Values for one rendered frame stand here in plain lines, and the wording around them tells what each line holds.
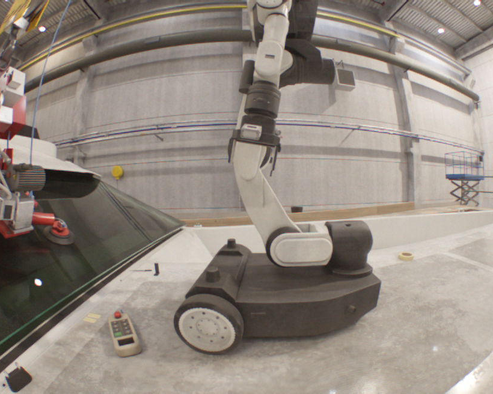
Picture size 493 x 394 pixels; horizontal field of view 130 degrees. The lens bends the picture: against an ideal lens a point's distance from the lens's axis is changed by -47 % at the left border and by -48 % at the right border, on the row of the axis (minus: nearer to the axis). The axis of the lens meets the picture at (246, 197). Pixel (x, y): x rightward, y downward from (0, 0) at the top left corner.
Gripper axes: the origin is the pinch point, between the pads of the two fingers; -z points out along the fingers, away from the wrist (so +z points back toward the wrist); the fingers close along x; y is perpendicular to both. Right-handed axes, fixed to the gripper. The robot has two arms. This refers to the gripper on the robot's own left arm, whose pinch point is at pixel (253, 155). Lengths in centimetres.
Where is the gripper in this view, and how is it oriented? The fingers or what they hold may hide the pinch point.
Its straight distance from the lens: 54.7
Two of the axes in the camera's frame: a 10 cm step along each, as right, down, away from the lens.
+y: -1.0, 0.6, -9.9
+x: -9.8, -1.8, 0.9
